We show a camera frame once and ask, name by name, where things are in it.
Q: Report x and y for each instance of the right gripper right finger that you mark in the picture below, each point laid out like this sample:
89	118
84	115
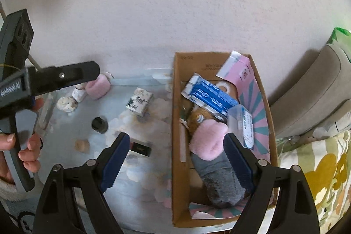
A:
295	210

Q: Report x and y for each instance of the brown plush toy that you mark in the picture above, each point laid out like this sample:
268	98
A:
196	117

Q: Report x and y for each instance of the person's left hand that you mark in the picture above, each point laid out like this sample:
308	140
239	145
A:
29	156

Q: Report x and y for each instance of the beige round cosmetic jar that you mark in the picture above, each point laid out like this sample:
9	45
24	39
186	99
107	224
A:
82	146

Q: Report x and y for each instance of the white round table tray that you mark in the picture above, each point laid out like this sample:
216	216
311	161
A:
140	196

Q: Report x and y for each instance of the pink fluffy slipper toe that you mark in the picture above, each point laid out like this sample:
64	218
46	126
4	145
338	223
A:
207	141

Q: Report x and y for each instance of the pink teal cardboard box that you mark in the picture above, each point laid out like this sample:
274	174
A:
190	203

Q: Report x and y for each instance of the yellow floral bedsheet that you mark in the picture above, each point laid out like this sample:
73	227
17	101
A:
326	166

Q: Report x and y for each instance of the black round jar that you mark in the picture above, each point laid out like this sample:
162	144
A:
99	125

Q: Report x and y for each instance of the pink fluffy wristband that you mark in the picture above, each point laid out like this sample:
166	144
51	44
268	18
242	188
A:
98	88

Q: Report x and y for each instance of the green plastic bag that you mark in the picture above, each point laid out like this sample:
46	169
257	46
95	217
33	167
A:
342	39

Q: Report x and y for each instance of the clear cotton swab box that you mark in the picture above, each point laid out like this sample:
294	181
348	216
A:
240	124

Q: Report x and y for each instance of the white tape roll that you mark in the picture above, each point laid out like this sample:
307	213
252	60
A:
226	87

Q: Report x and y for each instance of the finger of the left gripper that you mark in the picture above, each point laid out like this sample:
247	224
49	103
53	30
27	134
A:
55	78

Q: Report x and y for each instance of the grey sofa cushion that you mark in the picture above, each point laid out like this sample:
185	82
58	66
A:
317	95

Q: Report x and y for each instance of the grey plush slipper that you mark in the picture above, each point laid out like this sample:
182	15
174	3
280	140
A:
222	185

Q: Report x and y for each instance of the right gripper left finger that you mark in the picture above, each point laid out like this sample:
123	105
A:
57	210

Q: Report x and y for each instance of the red lip gloss tube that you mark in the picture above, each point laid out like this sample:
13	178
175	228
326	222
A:
140	149

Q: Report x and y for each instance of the blue wet wipes pack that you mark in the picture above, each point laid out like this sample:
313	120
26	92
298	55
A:
209	97

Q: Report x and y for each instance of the floral white small box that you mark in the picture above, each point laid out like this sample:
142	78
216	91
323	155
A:
139	101

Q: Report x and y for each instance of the white rolled patterned cloth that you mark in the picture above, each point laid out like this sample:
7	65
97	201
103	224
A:
66	104

